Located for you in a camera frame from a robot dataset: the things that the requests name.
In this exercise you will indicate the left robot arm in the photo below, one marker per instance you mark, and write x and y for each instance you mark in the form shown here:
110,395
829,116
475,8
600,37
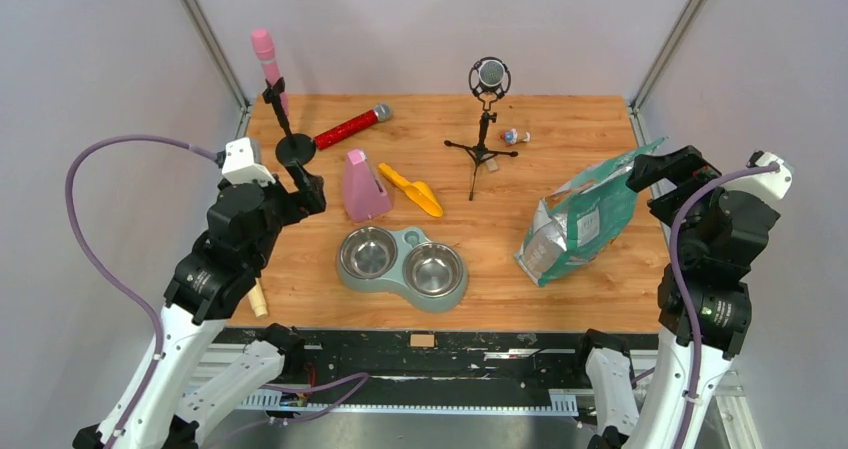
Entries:
207,286

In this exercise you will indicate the pink metronome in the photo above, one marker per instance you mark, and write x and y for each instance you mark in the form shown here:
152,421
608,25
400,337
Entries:
364,196

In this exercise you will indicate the grey double pet bowl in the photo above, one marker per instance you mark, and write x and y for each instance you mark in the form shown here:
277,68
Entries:
429,275

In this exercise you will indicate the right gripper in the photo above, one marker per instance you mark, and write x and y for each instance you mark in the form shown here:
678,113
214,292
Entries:
685,166

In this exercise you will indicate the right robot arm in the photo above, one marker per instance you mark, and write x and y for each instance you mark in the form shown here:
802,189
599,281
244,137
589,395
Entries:
718,225

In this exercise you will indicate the green pet food bag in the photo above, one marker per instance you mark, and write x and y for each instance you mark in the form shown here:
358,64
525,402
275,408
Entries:
575,223

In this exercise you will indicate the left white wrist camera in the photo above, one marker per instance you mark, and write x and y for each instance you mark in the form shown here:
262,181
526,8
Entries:
243,163

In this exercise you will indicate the pink microphone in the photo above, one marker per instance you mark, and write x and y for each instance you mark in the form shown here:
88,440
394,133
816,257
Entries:
264,50

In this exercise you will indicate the red glitter microphone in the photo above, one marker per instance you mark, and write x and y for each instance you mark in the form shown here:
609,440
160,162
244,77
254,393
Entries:
380,113

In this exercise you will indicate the black round-base mic stand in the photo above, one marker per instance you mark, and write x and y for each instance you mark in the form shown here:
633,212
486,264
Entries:
293,147

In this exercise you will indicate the yellow plastic scoop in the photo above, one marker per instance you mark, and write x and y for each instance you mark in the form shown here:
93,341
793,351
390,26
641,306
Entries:
418,192

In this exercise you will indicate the wooden block on rail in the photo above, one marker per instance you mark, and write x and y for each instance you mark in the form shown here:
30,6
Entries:
422,340

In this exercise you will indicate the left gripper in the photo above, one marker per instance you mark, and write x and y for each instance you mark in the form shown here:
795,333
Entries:
308,199

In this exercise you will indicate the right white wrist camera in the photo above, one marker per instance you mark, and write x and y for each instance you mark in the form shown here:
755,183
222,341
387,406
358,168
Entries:
771,186

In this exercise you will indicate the black tripod mic stand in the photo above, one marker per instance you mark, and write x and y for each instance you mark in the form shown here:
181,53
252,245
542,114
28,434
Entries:
480,153

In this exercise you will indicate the silver studio microphone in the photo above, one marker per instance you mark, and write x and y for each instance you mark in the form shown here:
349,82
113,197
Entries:
489,76

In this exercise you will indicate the small toy figurine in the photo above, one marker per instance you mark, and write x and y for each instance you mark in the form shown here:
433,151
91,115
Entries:
513,136

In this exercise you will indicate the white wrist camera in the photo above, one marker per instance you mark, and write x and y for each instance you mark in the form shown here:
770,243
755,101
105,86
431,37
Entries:
243,163
771,186

